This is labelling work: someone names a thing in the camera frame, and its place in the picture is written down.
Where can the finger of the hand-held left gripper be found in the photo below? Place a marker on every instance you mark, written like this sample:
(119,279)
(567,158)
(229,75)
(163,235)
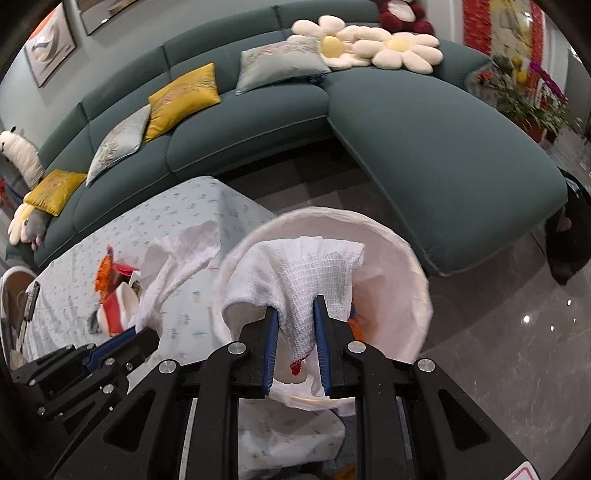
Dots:
(143,344)
(108,351)

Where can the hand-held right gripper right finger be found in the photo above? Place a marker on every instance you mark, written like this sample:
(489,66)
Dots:
(322,346)

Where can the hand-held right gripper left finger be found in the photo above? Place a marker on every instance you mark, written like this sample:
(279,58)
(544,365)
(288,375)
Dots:
(272,350)

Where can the red paper cup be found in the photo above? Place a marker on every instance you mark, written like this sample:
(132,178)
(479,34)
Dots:
(117,311)

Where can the white waffle paper towel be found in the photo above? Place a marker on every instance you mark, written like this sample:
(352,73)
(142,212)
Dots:
(300,277)

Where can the red box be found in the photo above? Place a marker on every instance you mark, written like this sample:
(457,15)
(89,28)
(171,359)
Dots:
(123,273)

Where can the small orange wrapper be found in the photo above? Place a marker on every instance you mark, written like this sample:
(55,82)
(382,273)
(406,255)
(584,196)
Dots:
(104,272)

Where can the bin with white plastic liner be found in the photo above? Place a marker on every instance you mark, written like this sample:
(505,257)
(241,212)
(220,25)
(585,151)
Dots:
(397,277)

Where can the dark ridged bar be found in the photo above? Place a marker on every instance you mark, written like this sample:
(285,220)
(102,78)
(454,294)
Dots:
(30,302)

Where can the grey plush toy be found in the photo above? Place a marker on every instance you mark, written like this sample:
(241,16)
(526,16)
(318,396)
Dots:
(37,230)

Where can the floral tablecloth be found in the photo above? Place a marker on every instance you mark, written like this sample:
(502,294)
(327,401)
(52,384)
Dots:
(184,207)

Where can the small cream flower cushion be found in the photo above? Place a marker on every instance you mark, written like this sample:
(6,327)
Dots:
(18,226)

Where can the yellow embroidered pillow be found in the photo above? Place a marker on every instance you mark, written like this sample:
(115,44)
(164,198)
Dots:
(53,189)
(184,99)

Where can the grey embroidered pillow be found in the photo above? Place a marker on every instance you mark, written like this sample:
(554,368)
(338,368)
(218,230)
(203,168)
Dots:
(281,62)
(117,143)

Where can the teal sectional sofa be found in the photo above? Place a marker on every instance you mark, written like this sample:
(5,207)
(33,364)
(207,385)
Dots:
(415,152)

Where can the white plush toy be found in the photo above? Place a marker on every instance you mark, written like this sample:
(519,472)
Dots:
(21,152)

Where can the black bag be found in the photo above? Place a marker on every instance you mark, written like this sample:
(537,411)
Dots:
(570,230)

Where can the potted orchid plant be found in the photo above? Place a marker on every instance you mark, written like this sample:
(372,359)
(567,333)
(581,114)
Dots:
(531,101)

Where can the red teddy bear plush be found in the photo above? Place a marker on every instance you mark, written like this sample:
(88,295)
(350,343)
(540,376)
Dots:
(399,16)

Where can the yellow ornament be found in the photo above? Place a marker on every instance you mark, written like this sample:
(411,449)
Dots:
(518,69)

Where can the framed wall picture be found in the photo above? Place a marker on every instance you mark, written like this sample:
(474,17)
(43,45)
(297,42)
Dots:
(48,46)
(108,11)

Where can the red paper wall decoration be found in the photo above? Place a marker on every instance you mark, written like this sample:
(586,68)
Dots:
(480,23)
(538,23)

